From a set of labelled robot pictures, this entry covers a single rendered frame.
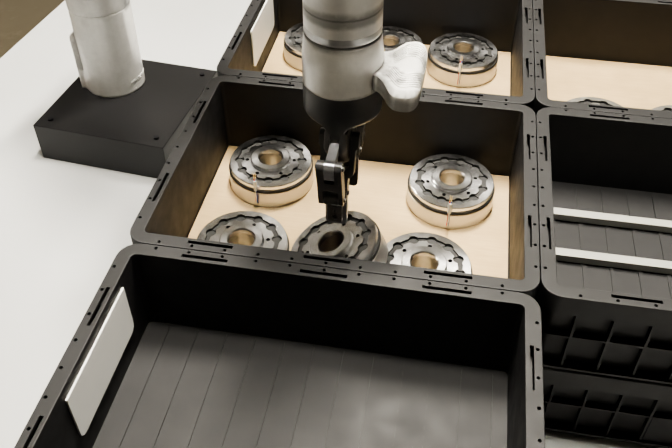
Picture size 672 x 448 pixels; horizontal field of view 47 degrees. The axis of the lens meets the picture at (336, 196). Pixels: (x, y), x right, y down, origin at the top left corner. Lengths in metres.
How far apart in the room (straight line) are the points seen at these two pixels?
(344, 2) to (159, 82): 0.69
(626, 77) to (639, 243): 0.35
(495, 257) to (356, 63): 0.32
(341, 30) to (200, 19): 0.95
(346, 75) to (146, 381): 0.35
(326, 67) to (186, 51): 0.84
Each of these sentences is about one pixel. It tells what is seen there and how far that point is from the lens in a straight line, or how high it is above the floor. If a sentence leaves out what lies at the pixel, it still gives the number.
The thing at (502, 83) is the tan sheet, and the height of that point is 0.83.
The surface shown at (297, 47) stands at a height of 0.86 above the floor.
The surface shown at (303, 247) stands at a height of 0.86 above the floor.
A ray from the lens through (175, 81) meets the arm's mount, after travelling 1.30.
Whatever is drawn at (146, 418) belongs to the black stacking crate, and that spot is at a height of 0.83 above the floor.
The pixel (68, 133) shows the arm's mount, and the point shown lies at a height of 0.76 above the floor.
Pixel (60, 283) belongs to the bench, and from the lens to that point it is 1.09.
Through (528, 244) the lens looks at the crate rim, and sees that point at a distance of 0.79.
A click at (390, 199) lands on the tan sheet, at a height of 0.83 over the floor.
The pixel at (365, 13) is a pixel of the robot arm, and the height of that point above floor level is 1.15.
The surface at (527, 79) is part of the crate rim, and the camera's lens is 1.00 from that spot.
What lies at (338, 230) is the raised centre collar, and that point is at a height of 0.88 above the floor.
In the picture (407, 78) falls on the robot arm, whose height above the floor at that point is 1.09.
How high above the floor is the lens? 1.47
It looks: 42 degrees down
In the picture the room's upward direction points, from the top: straight up
